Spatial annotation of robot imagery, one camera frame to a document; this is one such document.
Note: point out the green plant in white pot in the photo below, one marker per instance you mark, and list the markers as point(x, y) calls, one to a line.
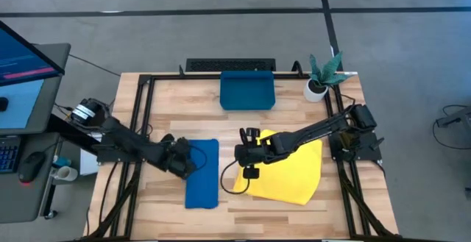
point(315, 91)

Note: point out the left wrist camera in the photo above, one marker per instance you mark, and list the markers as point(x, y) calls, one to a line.
point(181, 145)

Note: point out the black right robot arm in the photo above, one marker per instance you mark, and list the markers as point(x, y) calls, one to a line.
point(312, 131)

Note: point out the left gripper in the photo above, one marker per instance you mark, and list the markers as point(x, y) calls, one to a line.
point(182, 165)

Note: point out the grey workstation cart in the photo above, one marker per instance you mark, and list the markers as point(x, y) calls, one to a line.
point(48, 98)

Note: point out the white mug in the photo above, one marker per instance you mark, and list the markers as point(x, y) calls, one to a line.
point(68, 173)

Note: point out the black metal table frame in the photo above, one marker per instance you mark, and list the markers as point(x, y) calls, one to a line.
point(176, 77)

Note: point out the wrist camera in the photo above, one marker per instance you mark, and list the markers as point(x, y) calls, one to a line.
point(181, 145)
point(251, 171)

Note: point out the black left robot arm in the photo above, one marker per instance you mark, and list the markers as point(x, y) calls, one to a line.
point(125, 139)

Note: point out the computer monitor with blue screen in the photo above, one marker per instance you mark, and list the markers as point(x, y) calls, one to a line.
point(22, 58)

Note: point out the teal bottle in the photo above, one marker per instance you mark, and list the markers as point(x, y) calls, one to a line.
point(63, 161)

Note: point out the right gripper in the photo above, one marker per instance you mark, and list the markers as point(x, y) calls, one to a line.
point(254, 155)

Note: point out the dark grey floor stand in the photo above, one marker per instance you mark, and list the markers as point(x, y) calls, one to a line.
point(456, 117)

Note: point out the white box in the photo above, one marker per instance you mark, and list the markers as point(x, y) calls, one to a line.
point(87, 164)

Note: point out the black keyboard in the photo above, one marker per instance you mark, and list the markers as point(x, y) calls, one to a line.
point(7, 157)
point(230, 64)

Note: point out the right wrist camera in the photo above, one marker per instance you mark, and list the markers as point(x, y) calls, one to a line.
point(251, 171)

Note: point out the blue microfiber towel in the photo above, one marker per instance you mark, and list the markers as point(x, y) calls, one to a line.
point(204, 187)

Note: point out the black computer mouse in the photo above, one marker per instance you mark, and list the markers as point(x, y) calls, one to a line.
point(31, 164)
point(3, 104)

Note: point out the yellow microfiber towel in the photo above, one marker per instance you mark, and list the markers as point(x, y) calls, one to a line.
point(287, 179)

